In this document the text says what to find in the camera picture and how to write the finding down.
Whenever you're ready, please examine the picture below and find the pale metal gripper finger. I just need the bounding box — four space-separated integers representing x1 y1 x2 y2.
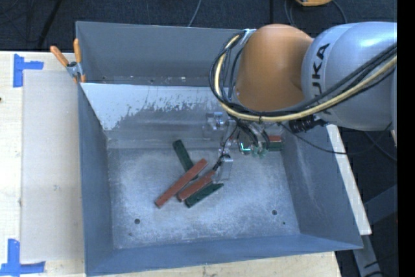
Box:
212 154 235 183
202 111 229 141

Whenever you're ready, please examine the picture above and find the dark green flat block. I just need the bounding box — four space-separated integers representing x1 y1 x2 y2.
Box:
184 182 225 209
172 139 199 180

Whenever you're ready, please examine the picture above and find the grey metal bin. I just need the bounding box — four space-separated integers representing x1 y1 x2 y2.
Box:
75 21 364 277

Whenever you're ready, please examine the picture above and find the black cylinder on white bracket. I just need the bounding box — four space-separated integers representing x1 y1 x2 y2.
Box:
288 116 328 134

